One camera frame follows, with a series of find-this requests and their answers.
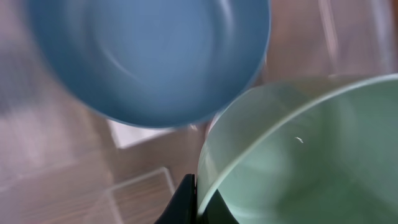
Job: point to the clear plastic storage bin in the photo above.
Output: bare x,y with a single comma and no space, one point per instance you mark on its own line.
59,161

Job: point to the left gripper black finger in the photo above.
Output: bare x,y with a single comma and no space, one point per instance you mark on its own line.
182,208

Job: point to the white label in bin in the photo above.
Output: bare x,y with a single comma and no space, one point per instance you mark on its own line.
125,136

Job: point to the dark blue bowl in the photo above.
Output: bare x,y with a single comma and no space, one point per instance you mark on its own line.
153,63

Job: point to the mint green small bowl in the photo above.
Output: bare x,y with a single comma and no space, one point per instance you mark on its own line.
311,150

